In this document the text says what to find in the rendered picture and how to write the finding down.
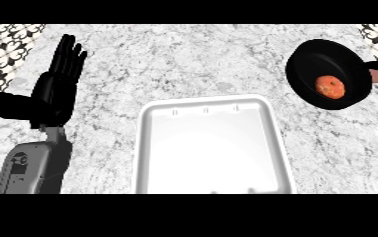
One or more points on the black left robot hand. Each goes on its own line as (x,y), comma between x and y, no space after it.
(53,91)

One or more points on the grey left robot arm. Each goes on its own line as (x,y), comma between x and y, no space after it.
(34,162)

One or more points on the white rectangular tray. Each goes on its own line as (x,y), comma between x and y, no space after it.
(211,147)

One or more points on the black pot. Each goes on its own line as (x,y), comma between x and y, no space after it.
(314,67)

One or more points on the orange squash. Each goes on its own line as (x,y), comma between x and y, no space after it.
(329,86)

